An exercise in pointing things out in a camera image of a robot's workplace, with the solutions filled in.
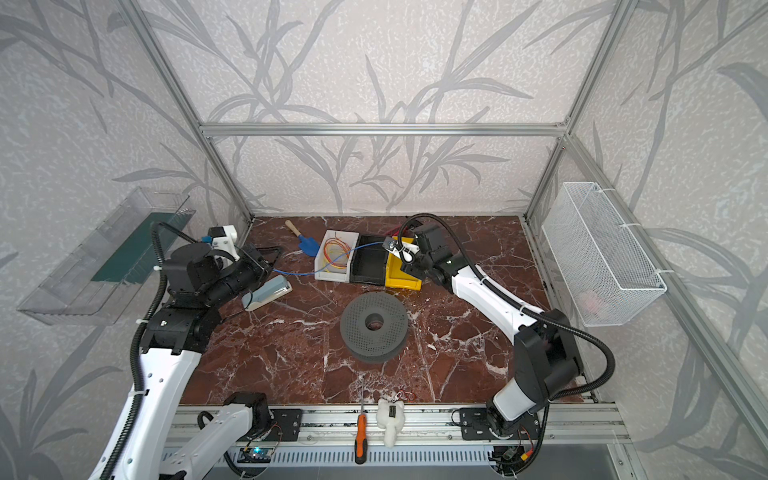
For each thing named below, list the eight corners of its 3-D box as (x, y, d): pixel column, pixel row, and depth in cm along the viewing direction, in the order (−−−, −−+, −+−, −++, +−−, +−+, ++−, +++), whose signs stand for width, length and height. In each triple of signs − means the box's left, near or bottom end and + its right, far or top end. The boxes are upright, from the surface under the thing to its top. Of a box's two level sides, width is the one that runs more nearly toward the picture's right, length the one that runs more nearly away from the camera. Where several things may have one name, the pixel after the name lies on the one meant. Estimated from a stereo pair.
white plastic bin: (316, 281, 103) (311, 269, 97) (330, 242, 114) (326, 229, 108) (349, 285, 102) (346, 273, 96) (360, 245, 114) (358, 232, 108)
